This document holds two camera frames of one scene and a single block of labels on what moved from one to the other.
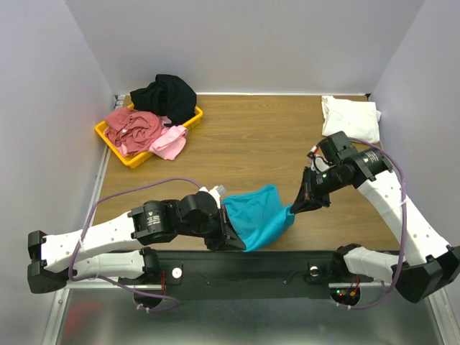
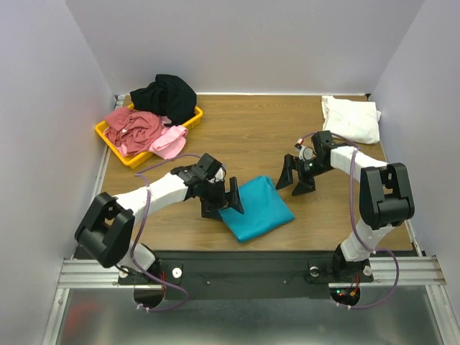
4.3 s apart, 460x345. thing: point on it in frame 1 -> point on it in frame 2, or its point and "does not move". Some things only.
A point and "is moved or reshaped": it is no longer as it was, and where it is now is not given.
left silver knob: [177, 272] does not move
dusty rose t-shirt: [136, 131] does not move
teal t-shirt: [259, 216] is moved or reshaped
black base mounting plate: [253, 274] does not move
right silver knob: [313, 271] does not move
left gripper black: [227, 238] -> [232, 198]
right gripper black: [311, 187] -> [300, 172]
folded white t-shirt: [359, 119] does not move
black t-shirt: [167, 96] does not move
